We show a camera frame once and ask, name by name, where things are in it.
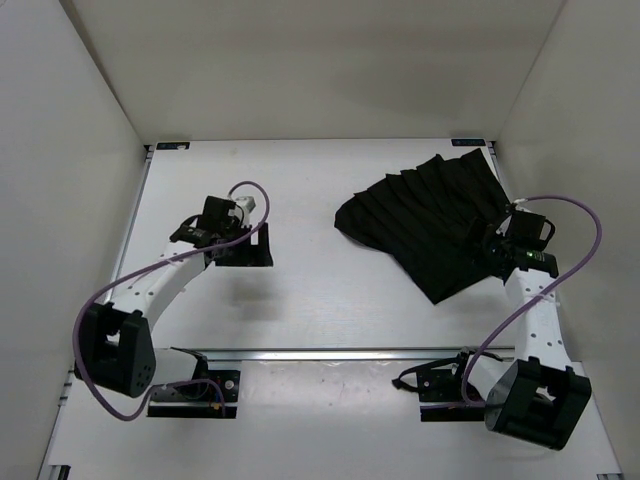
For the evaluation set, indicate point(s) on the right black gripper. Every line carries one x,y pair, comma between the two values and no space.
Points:
476,235

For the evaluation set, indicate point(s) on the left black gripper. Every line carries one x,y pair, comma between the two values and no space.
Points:
256,254

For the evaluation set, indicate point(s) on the black pleated skirt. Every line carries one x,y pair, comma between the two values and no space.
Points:
421,216

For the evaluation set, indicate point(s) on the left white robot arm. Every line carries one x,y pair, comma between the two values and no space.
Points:
114,339

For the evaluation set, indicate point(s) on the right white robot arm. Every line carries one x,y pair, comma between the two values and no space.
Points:
521,376

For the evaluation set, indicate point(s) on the right blue table label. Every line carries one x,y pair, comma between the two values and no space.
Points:
468,142

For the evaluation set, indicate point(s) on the blue table label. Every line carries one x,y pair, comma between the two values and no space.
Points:
171,146
468,142

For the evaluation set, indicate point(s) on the left blue table label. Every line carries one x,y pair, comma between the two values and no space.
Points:
171,146

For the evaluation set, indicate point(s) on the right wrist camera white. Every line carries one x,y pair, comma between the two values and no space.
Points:
518,205

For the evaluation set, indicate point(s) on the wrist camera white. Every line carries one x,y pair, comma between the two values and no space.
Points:
518,205
244,205

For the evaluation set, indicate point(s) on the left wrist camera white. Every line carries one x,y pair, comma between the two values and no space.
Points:
244,205

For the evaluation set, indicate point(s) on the aluminium table edge rail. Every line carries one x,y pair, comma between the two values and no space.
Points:
341,354

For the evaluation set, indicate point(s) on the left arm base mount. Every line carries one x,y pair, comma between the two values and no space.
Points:
190,385

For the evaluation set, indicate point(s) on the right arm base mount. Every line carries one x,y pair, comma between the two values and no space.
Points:
438,385

